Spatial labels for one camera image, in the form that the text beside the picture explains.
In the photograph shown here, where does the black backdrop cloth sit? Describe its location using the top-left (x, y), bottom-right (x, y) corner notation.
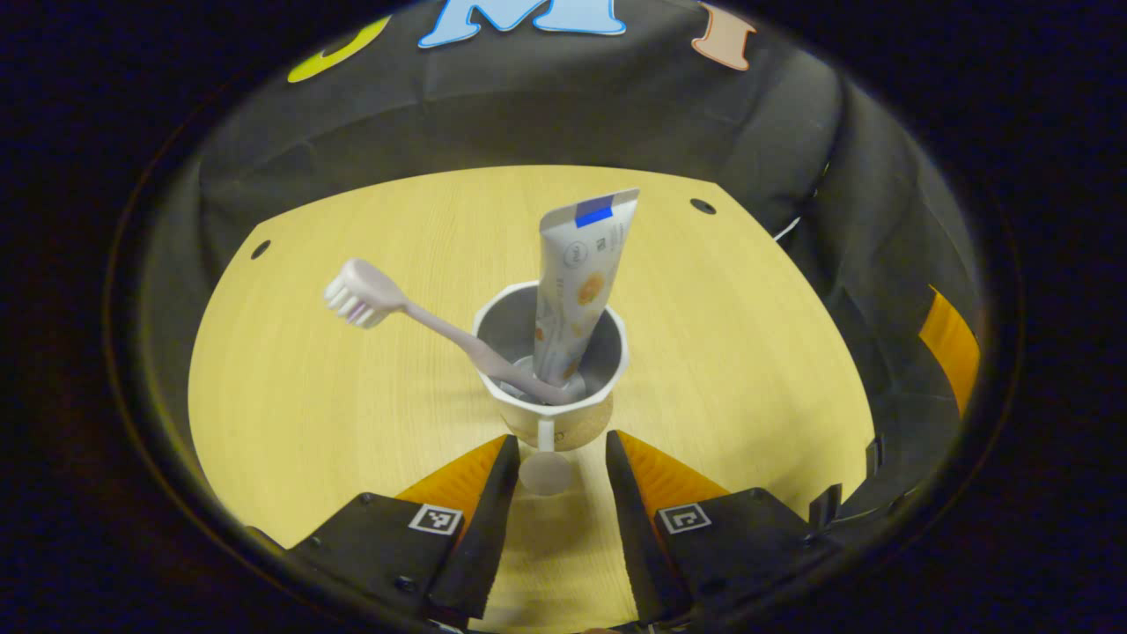
top-left (141, 0), bottom-right (987, 520)

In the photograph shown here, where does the white cup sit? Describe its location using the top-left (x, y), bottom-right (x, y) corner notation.
top-left (473, 280), bottom-right (630, 496)

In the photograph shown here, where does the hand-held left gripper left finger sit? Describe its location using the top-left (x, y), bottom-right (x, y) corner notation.
top-left (247, 433), bottom-right (522, 628)

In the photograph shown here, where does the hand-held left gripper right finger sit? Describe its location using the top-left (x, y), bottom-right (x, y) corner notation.
top-left (604, 429), bottom-right (842, 626)

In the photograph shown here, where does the white toothpaste tube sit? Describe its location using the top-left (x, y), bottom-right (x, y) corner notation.
top-left (533, 188), bottom-right (641, 388)

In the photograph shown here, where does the pale pink toothbrush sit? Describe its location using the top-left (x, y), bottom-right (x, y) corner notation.
top-left (323, 257), bottom-right (573, 406)

